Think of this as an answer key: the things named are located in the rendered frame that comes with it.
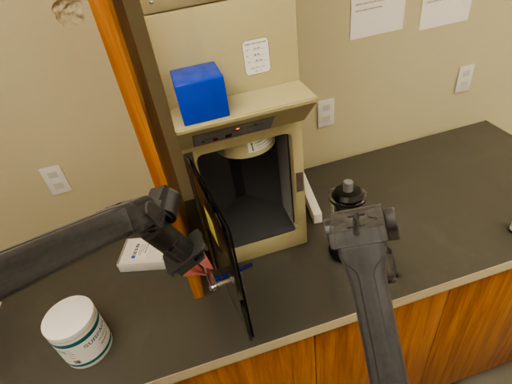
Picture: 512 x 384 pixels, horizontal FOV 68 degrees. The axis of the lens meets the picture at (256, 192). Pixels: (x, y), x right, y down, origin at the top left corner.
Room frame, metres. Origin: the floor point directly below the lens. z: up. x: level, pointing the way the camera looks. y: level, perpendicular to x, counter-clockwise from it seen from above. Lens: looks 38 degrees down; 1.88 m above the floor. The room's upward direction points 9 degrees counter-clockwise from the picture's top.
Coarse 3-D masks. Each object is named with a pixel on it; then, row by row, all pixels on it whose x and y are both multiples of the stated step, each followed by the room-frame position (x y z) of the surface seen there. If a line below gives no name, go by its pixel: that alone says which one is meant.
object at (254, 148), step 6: (270, 138) 0.92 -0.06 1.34; (246, 144) 0.88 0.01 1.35; (252, 144) 0.88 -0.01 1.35; (258, 144) 0.89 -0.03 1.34; (264, 144) 0.89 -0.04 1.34; (270, 144) 0.91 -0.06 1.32; (222, 150) 0.90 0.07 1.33; (228, 150) 0.89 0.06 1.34; (234, 150) 0.88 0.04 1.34; (240, 150) 0.88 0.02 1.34; (246, 150) 0.87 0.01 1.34; (252, 150) 0.87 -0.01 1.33; (258, 150) 0.88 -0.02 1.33; (264, 150) 0.89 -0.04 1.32; (228, 156) 0.88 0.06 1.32; (234, 156) 0.88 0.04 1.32; (240, 156) 0.87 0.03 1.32; (246, 156) 0.87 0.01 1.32; (252, 156) 0.87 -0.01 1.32
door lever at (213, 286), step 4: (204, 268) 0.60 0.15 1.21; (208, 268) 0.60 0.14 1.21; (204, 272) 0.59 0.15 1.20; (208, 272) 0.58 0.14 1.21; (208, 276) 0.57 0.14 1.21; (212, 276) 0.57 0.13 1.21; (208, 280) 0.56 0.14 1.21; (212, 280) 0.56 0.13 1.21; (224, 280) 0.55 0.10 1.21; (228, 280) 0.55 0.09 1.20; (212, 284) 0.55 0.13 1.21; (216, 284) 0.55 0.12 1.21; (220, 284) 0.55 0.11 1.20; (224, 284) 0.55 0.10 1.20; (232, 284) 0.55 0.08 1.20; (212, 288) 0.54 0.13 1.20; (216, 288) 0.54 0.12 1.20
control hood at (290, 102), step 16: (240, 96) 0.83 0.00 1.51; (256, 96) 0.82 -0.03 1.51; (272, 96) 0.81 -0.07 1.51; (288, 96) 0.79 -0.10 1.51; (304, 96) 0.78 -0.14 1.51; (176, 112) 0.80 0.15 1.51; (240, 112) 0.75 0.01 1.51; (256, 112) 0.75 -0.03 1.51; (272, 112) 0.75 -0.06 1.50; (288, 112) 0.78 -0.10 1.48; (304, 112) 0.81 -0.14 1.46; (176, 128) 0.72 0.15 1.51; (192, 128) 0.72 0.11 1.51; (208, 128) 0.73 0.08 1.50; (224, 128) 0.75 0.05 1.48; (192, 144) 0.78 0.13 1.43
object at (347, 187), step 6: (348, 180) 0.84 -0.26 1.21; (342, 186) 0.85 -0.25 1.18; (348, 186) 0.82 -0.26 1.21; (354, 186) 0.84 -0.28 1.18; (336, 192) 0.83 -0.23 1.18; (342, 192) 0.82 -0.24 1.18; (348, 192) 0.82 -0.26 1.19; (354, 192) 0.81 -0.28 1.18; (360, 192) 0.81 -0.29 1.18; (336, 198) 0.81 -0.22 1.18; (342, 198) 0.80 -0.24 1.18; (348, 198) 0.79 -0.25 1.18; (354, 198) 0.79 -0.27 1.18; (360, 198) 0.79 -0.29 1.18
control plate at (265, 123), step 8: (256, 120) 0.76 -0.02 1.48; (264, 120) 0.78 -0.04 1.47; (272, 120) 0.79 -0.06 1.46; (232, 128) 0.76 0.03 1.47; (240, 128) 0.78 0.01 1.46; (248, 128) 0.79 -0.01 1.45; (256, 128) 0.81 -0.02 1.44; (264, 128) 0.82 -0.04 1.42; (192, 136) 0.74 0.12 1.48; (200, 136) 0.75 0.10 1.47; (208, 136) 0.76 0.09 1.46; (216, 136) 0.78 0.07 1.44; (224, 136) 0.79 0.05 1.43; (232, 136) 0.81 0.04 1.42; (200, 144) 0.79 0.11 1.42
